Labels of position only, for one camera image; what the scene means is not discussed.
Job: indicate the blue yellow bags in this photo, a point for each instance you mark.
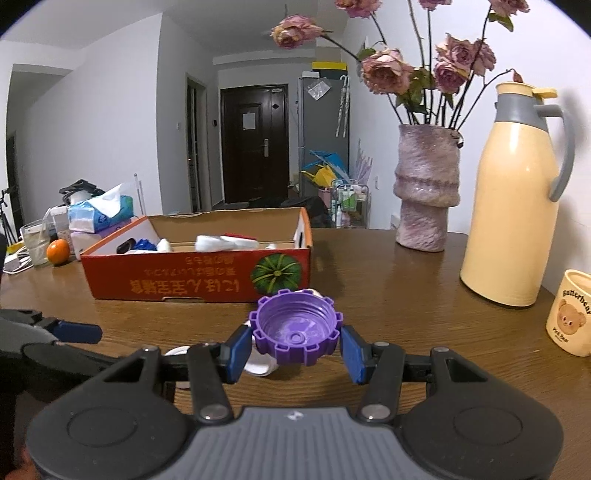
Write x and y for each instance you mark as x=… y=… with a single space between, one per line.
x=323 y=173

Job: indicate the dark brown door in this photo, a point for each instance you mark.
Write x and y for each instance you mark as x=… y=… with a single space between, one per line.
x=254 y=147

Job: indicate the white mop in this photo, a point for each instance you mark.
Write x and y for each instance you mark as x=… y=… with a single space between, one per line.
x=138 y=194

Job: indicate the pink ceramic vase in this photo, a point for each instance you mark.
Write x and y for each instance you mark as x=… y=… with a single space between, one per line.
x=427 y=194

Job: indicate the yellow black box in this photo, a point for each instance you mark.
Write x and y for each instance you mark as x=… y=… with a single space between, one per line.
x=330 y=69

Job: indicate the white red lint brush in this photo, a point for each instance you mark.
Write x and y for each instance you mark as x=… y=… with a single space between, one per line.
x=240 y=241

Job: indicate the black tripod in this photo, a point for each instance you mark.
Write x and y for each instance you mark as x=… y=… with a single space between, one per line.
x=5 y=217

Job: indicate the orange fruit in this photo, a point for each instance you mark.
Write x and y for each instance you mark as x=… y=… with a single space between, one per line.
x=58 y=252

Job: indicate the orange cardboard box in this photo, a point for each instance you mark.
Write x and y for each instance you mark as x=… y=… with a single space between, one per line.
x=194 y=277

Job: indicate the cream thermos jug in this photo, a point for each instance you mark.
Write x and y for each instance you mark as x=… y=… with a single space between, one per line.
x=508 y=207

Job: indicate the blue bottle cap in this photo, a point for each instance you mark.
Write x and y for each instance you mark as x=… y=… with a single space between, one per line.
x=145 y=244

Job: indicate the dried pink rose bouquet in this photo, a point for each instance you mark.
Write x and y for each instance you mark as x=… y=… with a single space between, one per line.
x=388 y=71

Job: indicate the white plastic object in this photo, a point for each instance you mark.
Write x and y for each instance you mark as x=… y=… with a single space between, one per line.
x=259 y=368

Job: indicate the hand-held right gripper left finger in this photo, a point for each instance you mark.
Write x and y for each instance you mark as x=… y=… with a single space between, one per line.
x=238 y=353

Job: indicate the glass cup with drink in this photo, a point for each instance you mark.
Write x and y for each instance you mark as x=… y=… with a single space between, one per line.
x=34 y=244

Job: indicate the white item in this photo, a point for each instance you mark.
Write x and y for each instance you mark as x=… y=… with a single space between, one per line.
x=207 y=243

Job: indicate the hanging folded umbrellas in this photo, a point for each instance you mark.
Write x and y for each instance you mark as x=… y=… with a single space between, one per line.
x=342 y=106

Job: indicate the grey refrigerator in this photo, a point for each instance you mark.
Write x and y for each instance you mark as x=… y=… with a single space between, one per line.
x=321 y=124

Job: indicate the purple bottle cap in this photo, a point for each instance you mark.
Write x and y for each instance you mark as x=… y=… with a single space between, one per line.
x=295 y=332

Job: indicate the black small item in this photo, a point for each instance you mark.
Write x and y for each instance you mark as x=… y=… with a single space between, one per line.
x=125 y=247

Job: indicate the storage cart with bottles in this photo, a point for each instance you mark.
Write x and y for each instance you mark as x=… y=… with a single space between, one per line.
x=350 y=205

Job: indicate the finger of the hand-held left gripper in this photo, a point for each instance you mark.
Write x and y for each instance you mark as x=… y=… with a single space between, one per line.
x=78 y=332

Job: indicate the blue tissue pack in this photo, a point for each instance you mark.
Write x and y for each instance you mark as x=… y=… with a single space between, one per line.
x=94 y=214

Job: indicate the cream bear mug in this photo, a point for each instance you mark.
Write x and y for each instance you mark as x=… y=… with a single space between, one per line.
x=570 y=314

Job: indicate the purple tissue pack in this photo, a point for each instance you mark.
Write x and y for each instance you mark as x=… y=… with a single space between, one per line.
x=83 y=241

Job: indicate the black gadget pile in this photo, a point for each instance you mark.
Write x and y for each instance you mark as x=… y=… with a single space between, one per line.
x=83 y=189

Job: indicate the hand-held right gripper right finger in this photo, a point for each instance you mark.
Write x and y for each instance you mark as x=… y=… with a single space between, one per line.
x=354 y=355

